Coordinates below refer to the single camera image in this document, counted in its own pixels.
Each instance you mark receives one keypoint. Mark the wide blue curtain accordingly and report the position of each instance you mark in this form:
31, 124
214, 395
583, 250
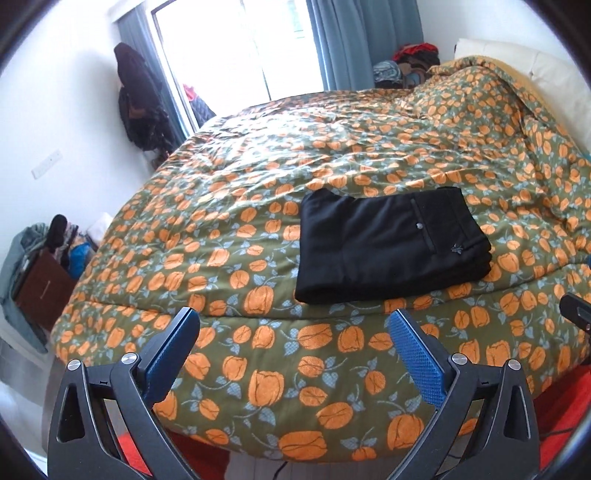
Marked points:
360, 41

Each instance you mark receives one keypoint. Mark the white wall outlet strip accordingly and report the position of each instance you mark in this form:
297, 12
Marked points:
46, 164

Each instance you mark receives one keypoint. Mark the black pants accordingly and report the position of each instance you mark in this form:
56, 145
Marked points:
378, 249

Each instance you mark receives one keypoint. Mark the dark quilted jacket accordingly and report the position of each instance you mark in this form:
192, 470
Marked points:
198, 108

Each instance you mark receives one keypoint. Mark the heap of clothes and bags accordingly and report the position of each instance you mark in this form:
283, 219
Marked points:
60, 230

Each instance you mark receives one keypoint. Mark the grey blue garment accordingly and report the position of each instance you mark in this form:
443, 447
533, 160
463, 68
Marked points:
11, 277

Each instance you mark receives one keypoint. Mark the bright window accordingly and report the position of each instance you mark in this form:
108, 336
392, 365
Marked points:
240, 50

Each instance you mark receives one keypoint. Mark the cream padded headboard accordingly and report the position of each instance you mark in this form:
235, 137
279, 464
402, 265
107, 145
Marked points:
554, 74

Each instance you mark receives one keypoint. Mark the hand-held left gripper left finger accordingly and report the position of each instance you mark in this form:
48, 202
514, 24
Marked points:
168, 355

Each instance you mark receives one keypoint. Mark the dark hanging clothes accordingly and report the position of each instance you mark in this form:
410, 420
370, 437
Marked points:
138, 101

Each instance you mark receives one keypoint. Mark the green quilt with orange print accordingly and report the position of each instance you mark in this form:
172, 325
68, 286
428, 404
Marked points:
231, 184

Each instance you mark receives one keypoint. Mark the narrow blue curtain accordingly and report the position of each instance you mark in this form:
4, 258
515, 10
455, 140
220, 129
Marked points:
136, 25

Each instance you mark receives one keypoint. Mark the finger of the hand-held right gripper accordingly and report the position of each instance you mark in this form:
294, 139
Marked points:
577, 310

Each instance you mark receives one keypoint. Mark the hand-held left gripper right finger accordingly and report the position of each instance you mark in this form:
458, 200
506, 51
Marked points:
415, 360

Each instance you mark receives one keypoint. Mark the white bag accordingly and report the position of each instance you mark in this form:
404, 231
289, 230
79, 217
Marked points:
99, 228

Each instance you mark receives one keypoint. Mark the pile of mixed clothes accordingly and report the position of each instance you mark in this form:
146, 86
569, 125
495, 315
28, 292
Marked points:
406, 64

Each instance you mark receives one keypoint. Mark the orange fleece garment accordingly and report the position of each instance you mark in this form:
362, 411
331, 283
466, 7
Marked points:
134, 457

